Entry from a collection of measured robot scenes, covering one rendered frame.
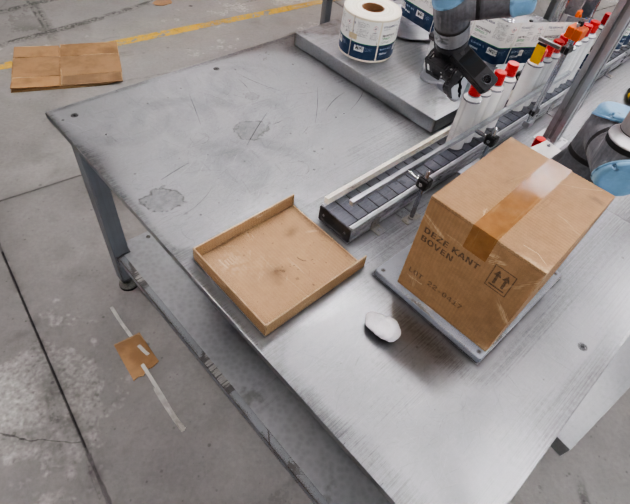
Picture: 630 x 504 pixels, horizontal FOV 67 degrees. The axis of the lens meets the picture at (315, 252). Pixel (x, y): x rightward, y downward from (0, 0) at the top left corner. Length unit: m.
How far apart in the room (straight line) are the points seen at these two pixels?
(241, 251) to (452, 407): 0.57
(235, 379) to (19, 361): 0.85
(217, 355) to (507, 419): 0.98
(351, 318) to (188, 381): 0.98
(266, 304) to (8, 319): 1.37
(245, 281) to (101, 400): 0.98
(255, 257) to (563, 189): 0.66
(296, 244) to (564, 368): 0.65
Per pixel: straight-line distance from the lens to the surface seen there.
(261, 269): 1.09
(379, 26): 1.75
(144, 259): 1.94
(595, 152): 1.33
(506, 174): 1.02
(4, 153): 2.96
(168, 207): 1.24
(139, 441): 1.83
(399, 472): 0.93
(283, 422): 1.57
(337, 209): 1.17
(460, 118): 1.41
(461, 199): 0.92
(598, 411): 1.15
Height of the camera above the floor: 1.69
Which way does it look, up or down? 49 degrees down
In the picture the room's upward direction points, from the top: 9 degrees clockwise
